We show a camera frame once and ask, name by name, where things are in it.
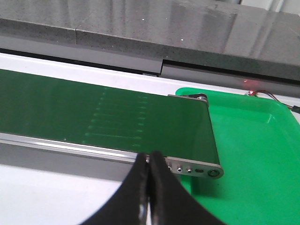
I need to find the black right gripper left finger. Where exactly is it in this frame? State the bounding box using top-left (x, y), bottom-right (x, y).
top-left (82, 153), bottom-right (149, 225)

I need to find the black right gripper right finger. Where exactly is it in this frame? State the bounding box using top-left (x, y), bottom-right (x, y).
top-left (149, 151), bottom-right (224, 225)

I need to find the green plastic tray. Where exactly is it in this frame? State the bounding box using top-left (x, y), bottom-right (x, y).
top-left (181, 90), bottom-right (300, 225)

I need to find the green conveyor belt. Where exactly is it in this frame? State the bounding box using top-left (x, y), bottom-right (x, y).
top-left (0, 70), bottom-right (219, 164)

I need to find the grey metal panel under slab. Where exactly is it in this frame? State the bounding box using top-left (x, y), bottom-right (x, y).
top-left (0, 35), bottom-right (300, 98)

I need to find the grey stone slab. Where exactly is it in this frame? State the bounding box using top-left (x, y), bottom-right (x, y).
top-left (0, 0), bottom-right (300, 81)

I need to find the aluminium conveyor frame rail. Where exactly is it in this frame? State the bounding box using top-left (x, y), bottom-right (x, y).
top-left (0, 93), bottom-right (224, 180)

